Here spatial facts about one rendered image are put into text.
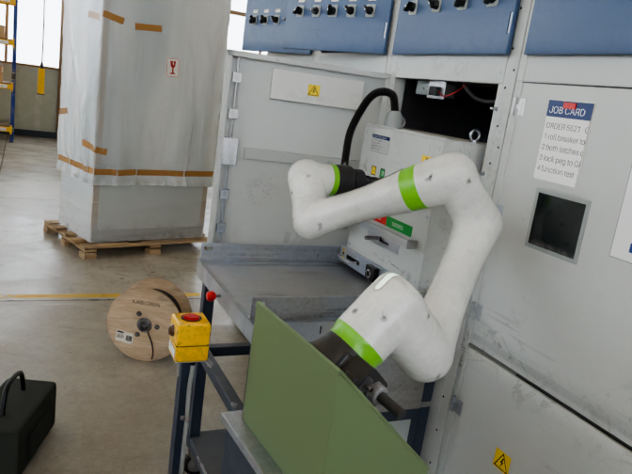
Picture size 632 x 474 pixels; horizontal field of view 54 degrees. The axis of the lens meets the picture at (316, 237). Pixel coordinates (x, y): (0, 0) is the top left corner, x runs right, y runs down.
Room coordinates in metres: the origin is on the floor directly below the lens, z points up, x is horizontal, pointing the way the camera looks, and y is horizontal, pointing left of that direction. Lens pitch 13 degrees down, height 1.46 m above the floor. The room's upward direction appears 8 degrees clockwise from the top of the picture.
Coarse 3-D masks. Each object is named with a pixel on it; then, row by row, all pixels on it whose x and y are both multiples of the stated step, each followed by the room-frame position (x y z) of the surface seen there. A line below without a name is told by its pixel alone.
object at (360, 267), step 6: (342, 246) 2.31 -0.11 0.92; (342, 252) 2.31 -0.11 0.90; (348, 252) 2.27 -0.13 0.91; (354, 252) 2.23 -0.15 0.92; (348, 258) 2.26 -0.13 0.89; (354, 258) 2.22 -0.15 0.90; (360, 258) 2.18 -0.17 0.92; (366, 258) 2.17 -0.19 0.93; (348, 264) 2.25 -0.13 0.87; (354, 264) 2.22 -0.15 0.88; (360, 264) 2.18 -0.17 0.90; (372, 264) 2.10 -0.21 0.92; (360, 270) 2.17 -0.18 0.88; (384, 270) 2.04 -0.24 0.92
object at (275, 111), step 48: (240, 96) 2.33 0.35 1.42; (288, 96) 2.35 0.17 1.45; (336, 96) 2.39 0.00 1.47; (384, 96) 2.44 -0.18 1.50; (240, 144) 2.34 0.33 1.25; (288, 144) 2.38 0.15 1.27; (336, 144) 2.43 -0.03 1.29; (240, 192) 2.34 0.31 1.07; (288, 192) 2.39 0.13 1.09; (240, 240) 2.35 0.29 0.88; (288, 240) 2.39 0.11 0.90; (336, 240) 2.44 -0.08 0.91
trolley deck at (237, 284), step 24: (216, 264) 2.09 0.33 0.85; (216, 288) 1.89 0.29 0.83; (240, 288) 1.87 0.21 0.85; (264, 288) 1.90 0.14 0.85; (288, 288) 1.94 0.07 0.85; (312, 288) 1.97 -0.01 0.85; (336, 288) 2.01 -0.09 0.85; (360, 288) 2.05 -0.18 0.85; (240, 312) 1.67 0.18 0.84; (312, 336) 1.65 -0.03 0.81
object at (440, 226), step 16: (448, 144) 1.88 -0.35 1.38; (464, 144) 1.90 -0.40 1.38; (480, 144) 1.93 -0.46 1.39; (480, 160) 1.93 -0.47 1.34; (480, 176) 1.94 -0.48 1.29; (432, 224) 1.87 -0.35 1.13; (448, 224) 1.90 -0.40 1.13; (432, 240) 1.88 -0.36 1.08; (448, 240) 1.91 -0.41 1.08; (432, 256) 1.88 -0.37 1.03; (432, 272) 1.89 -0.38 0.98
